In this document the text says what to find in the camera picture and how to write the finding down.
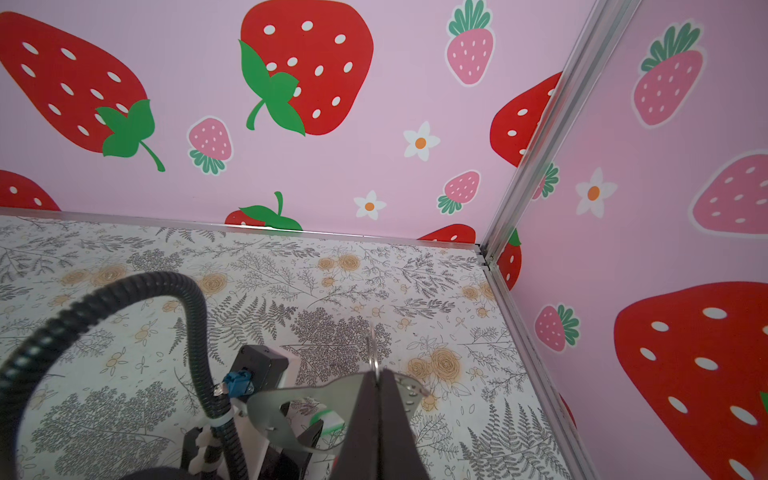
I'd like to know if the green key tag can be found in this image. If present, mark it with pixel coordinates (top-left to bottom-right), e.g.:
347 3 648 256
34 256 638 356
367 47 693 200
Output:
309 409 345 436

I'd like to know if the metal key holder plate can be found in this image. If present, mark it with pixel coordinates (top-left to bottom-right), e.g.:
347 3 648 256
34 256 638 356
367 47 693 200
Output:
247 369 428 455

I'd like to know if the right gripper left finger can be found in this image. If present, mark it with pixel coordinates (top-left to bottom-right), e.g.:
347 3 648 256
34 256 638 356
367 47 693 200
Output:
330 372 381 480

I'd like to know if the silver key ring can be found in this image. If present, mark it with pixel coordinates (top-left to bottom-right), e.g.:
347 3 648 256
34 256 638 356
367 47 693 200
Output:
365 326 382 382

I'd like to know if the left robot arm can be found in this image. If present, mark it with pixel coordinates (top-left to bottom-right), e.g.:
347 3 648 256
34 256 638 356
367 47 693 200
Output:
1 271 329 479

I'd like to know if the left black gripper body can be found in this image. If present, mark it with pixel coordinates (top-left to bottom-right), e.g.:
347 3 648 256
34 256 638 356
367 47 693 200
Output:
179 414 322 479

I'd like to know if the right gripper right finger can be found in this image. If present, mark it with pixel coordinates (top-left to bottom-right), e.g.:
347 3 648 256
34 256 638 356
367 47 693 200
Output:
379 370 429 480

